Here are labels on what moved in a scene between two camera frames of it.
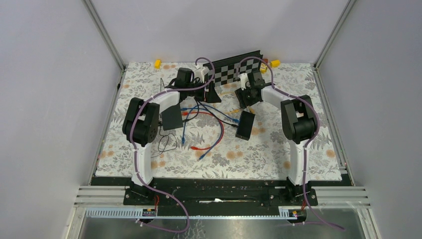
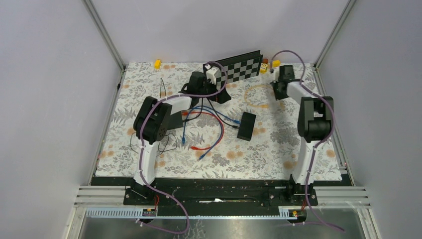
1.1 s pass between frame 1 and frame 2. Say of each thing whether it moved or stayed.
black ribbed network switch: stayed
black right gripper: moved
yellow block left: stayed
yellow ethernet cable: moved
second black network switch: stayed
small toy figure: stayed
